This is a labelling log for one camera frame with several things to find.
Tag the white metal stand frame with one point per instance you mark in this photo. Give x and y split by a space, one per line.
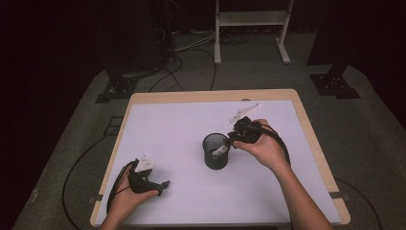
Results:
252 17

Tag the black tape strip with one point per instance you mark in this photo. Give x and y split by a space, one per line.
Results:
95 199
340 195

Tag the person's left hand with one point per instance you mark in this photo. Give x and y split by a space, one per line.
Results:
127 201

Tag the black mesh cup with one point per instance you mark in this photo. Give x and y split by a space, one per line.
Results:
215 161

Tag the black stand with base plate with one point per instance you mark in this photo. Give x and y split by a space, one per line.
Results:
335 85
118 87

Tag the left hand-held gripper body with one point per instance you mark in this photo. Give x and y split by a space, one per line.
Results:
142 179

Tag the white rectangular eraser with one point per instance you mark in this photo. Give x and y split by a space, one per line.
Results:
220 150

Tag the wooden table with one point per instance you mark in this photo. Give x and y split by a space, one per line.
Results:
207 95

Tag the person's right hand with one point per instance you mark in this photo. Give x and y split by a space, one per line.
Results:
265 150

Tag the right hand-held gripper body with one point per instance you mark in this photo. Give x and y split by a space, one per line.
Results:
247 131

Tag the dark equipment rack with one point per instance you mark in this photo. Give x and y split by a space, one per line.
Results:
137 32

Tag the white table mat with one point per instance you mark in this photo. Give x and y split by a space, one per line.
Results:
178 127

